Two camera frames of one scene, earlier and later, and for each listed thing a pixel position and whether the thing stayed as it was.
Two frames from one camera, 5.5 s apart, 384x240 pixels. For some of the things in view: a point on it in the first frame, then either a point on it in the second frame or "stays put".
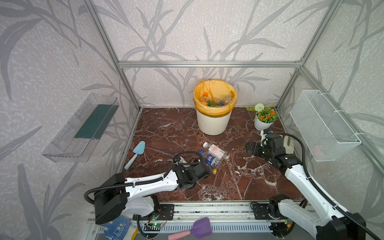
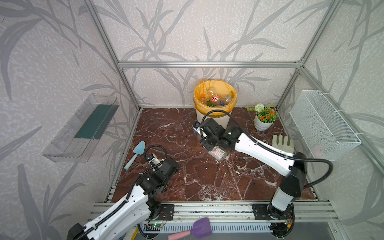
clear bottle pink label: [215, 150] stays put
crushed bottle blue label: [225, 101] stays put
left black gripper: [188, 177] -> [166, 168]
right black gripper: [256, 148] -> [205, 142]
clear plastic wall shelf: [76, 141] stays put
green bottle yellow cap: [211, 104] stays put
